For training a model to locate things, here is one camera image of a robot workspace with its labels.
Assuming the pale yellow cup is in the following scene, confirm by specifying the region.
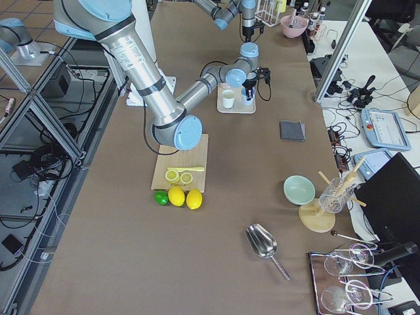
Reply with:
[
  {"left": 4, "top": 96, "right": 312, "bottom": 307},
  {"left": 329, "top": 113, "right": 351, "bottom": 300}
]
[{"left": 222, "top": 89, "right": 236, "bottom": 109}]

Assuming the black monitor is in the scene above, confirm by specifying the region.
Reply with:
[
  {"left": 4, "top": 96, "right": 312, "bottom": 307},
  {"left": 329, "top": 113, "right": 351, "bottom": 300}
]
[{"left": 355, "top": 153, "right": 419, "bottom": 244}]

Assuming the grey folded cloth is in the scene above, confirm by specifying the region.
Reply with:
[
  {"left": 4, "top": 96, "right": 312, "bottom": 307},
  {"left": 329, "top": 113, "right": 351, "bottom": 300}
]
[{"left": 280, "top": 121, "right": 306, "bottom": 142}]

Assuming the yellow plastic knife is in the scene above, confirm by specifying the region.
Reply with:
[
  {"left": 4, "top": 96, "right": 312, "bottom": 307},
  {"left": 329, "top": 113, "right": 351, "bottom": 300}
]
[{"left": 167, "top": 167, "right": 205, "bottom": 172}]

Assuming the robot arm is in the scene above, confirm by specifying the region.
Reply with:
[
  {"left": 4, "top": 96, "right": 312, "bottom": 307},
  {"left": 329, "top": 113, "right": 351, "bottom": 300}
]
[
  {"left": 192, "top": 0, "right": 264, "bottom": 43},
  {"left": 53, "top": 1, "right": 259, "bottom": 150}
]

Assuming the white dish rack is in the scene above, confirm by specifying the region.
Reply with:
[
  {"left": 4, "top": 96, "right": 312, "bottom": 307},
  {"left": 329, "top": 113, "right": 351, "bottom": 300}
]
[{"left": 255, "top": 0, "right": 287, "bottom": 27}]

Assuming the cream rabbit tray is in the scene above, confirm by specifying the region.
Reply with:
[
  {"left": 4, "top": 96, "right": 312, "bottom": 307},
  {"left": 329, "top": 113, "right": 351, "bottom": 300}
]
[{"left": 217, "top": 85, "right": 257, "bottom": 114}]

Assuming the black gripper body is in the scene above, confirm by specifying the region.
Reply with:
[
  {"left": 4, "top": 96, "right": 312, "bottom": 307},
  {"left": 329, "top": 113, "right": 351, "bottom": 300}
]
[
  {"left": 243, "top": 67, "right": 271, "bottom": 89},
  {"left": 241, "top": 19, "right": 264, "bottom": 38}
]

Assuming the light blue cup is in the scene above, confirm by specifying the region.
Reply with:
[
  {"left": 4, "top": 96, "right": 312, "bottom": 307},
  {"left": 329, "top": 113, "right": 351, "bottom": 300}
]
[{"left": 241, "top": 88, "right": 254, "bottom": 106}]

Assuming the wine glass rack tray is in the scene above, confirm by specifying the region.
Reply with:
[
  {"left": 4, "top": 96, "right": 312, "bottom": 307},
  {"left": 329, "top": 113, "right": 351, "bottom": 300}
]
[{"left": 308, "top": 243, "right": 393, "bottom": 314}]

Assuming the pink mixing bowl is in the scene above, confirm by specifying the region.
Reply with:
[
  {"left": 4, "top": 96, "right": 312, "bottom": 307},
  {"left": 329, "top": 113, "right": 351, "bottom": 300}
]
[{"left": 280, "top": 15, "right": 308, "bottom": 38}]

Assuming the green lime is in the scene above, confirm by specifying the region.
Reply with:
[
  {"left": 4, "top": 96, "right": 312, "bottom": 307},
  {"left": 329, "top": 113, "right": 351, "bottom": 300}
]
[{"left": 154, "top": 190, "right": 169, "bottom": 205}]

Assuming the clear glass cup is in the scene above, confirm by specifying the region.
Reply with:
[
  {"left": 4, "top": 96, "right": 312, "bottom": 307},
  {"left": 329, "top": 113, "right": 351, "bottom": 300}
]
[{"left": 319, "top": 178, "right": 356, "bottom": 213}]

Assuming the teach pendant tablet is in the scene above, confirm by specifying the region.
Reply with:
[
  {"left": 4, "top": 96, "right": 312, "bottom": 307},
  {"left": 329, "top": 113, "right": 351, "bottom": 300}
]
[{"left": 360, "top": 108, "right": 411, "bottom": 151}]

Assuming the mint green bowl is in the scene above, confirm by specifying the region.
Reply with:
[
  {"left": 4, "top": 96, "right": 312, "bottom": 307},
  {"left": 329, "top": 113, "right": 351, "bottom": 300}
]
[{"left": 283, "top": 175, "right": 316, "bottom": 205}]

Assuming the whole yellow lemon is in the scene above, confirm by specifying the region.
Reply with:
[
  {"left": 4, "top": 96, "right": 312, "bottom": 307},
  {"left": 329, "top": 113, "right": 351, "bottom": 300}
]
[
  {"left": 168, "top": 186, "right": 185, "bottom": 207},
  {"left": 186, "top": 189, "right": 203, "bottom": 210}
]

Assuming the wooden cutting board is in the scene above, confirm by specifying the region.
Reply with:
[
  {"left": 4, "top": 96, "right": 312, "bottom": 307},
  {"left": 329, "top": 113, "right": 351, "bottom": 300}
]
[{"left": 151, "top": 134, "right": 209, "bottom": 193}]

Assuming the wooden cup stand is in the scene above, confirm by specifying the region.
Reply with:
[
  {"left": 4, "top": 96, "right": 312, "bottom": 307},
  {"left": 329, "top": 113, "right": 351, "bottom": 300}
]
[{"left": 299, "top": 157, "right": 366, "bottom": 233}]

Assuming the metal scoop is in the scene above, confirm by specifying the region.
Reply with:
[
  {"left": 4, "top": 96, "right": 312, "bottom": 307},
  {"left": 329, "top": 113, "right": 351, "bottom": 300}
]
[{"left": 245, "top": 223, "right": 291, "bottom": 281}]

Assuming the lemon slice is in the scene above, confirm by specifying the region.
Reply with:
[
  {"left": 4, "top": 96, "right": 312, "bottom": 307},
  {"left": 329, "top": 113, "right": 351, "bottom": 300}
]
[
  {"left": 180, "top": 172, "right": 194, "bottom": 185},
  {"left": 165, "top": 170, "right": 180, "bottom": 184}
]

